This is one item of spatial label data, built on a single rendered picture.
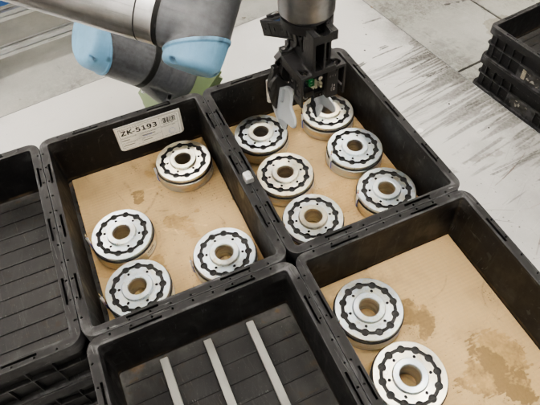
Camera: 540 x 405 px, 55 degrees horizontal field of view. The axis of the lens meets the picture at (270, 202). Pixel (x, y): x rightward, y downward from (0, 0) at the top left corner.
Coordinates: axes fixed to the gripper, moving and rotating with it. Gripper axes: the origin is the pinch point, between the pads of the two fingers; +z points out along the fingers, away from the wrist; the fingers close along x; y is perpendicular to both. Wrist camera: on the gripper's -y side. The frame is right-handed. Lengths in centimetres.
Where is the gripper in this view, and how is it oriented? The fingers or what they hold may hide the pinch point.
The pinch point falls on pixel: (298, 113)
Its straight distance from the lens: 86.7
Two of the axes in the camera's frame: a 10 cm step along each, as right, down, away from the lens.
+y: 4.5, 7.0, -5.5
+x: 8.9, -3.8, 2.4
